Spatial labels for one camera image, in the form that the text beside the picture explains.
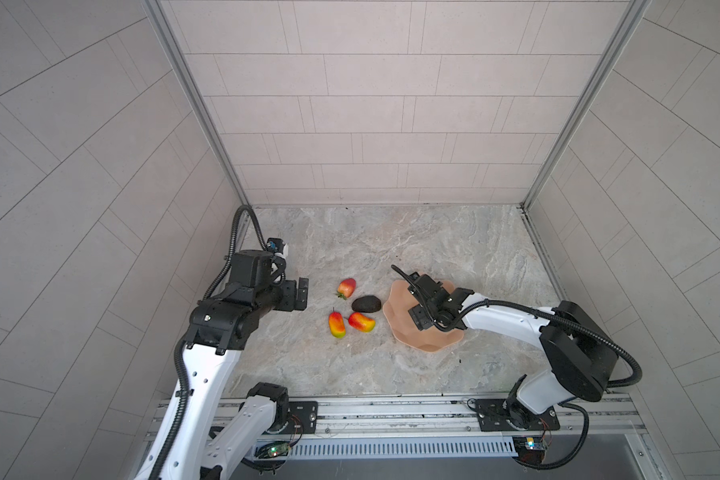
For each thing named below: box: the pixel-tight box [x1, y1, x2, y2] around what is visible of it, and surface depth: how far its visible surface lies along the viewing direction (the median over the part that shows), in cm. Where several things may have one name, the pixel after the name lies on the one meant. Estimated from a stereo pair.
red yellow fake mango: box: [348, 312, 377, 333], surface depth 86 cm
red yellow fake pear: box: [328, 307, 346, 339], surface depth 85 cm
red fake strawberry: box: [335, 278, 357, 300], surface depth 92 cm
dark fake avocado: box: [351, 295, 382, 313], surface depth 89 cm
